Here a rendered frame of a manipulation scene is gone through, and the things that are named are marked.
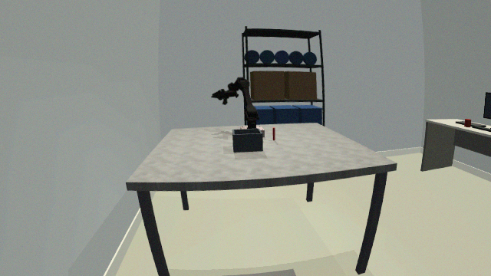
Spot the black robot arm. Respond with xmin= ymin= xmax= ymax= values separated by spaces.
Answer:
xmin=228 ymin=77 xmax=259 ymax=129

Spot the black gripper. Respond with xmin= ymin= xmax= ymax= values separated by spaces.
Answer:
xmin=211 ymin=89 xmax=230 ymax=100

